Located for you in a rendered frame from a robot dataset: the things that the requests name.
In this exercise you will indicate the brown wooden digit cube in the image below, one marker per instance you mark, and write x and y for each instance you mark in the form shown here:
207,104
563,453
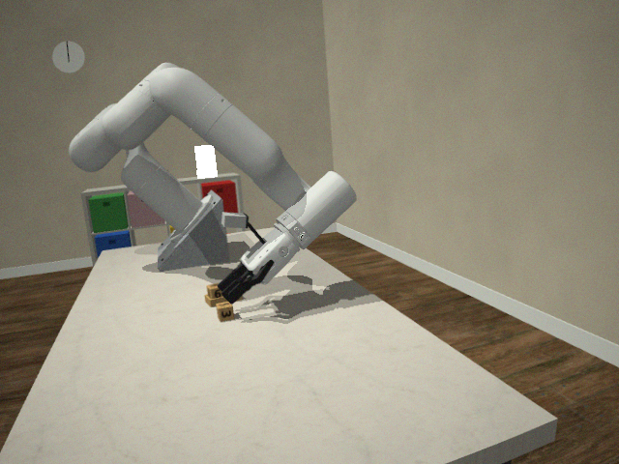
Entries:
213,291
225,311

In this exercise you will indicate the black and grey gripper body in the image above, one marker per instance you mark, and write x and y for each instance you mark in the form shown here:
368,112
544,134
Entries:
278,247

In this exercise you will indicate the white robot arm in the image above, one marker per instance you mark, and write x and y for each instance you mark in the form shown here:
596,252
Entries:
199,106

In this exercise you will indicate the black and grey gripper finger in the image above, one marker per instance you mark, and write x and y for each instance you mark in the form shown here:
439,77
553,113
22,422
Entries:
235,274
238,288

